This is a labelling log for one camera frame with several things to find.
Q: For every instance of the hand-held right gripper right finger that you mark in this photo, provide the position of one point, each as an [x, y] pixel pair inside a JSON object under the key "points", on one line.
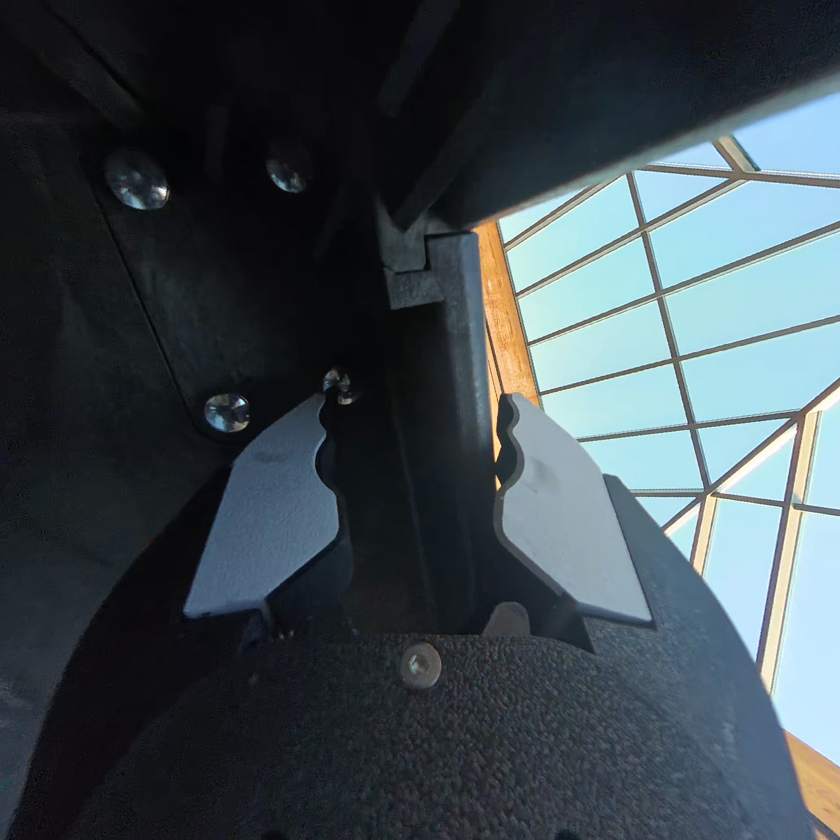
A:
{"points": [[564, 525]]}

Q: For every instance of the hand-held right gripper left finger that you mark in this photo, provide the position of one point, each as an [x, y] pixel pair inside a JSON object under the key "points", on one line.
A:
{"points": [[269, 518]]}

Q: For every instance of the round metal screw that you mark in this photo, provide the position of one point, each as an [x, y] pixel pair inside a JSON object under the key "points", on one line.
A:
{"points": [[287, 172], [226, 412], [340, 384], [136, 178]]}

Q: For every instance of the glass skylight with metal bars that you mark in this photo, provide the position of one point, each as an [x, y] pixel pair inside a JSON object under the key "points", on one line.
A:
{"points": [[689, 341]]}

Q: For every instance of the black plastic desk frame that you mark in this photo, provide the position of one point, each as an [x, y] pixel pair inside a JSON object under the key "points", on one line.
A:
{"points": [[197, 295]]}

